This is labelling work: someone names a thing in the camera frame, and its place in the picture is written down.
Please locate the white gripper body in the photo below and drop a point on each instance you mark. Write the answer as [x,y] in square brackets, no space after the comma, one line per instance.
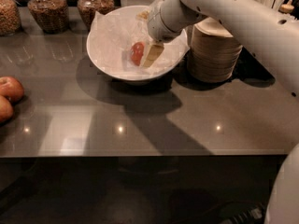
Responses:
[156,26]

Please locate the white paper bowl liner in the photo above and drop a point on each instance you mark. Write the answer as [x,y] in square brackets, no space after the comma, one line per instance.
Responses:
[115,38]

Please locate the left glass jar of cereal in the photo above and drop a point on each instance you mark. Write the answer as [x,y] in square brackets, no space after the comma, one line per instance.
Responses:
[10,20]

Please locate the glass jar of granola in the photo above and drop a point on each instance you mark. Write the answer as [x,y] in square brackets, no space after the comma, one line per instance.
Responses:
[50,15]
[88,8]

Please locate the middle glass jar of granola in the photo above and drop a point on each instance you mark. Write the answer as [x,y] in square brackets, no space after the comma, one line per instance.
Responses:
[50,15]

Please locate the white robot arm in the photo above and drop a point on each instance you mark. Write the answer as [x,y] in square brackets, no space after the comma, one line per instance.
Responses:
[273,39]

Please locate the large white bowl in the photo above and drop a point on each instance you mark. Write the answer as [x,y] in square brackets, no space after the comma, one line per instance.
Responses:
[109,59]

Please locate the red apple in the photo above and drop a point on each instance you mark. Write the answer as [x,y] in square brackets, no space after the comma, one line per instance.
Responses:
[11,88]
[137,52]
[6,109]

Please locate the right glass jar of granola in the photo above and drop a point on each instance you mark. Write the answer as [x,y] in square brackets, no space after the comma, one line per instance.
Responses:
[88,8]

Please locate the front stack of paper bowls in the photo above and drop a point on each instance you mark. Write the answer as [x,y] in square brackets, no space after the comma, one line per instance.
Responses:
[213,52]

